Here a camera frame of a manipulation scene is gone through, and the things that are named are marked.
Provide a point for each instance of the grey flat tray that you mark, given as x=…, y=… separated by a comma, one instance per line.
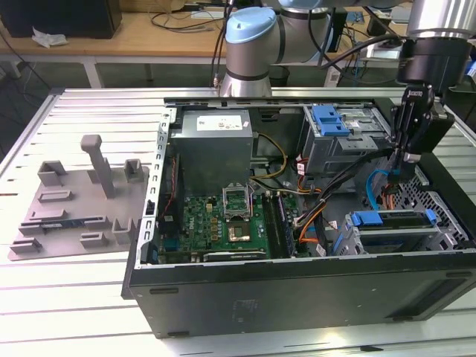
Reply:
x=399, y=15

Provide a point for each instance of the grey power supply unit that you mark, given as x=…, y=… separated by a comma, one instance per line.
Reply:
x=208, y=156

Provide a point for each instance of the wooden workbench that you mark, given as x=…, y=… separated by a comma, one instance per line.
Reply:
x=130, y=41

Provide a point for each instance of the large black computer tower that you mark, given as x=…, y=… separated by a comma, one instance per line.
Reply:
x=56, y=15

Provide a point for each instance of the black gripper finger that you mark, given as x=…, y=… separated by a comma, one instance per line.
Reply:
x=418, y=130
x=398, y=130

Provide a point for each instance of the metal disk bay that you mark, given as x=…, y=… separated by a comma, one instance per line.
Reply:
x=394, y=232

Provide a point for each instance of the blue plastic drive latch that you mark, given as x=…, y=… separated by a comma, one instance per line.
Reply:
x=329, y=122

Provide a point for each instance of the grey parts rack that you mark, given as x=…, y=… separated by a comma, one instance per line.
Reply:
x=93, y=208

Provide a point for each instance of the CPU socket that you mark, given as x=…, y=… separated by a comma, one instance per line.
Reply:
x=238, y=232

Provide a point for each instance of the black graphics card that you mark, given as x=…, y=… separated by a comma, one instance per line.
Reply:
x=234, y=255

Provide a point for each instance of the white crumpled plastic bag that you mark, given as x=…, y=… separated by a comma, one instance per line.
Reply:
x=48, y=39

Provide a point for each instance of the black RAM slot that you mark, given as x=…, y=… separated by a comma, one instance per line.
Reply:
x=279, y=230
x=270, y=227

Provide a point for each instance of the hard disk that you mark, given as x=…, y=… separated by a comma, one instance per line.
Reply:
x=368, y=218

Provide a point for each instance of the small black computer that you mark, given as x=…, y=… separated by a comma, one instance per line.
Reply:
x=340, y=29

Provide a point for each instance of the black bin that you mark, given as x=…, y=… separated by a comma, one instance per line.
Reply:
x=279, y=76

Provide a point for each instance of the green RAM stick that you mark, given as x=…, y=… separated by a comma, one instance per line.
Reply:
x=63, y=225

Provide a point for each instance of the green motherboard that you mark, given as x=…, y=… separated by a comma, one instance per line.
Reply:
x=201, y=219

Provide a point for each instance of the metal drive cage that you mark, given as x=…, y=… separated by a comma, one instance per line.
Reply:
x=334, y=156

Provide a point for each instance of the small black box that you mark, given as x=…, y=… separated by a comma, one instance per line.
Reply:
x=377, y=26

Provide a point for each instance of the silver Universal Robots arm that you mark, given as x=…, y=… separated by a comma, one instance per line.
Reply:
x=253, y=48

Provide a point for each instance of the black open PC case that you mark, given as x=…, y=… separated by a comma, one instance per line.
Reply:
x=297, y=297

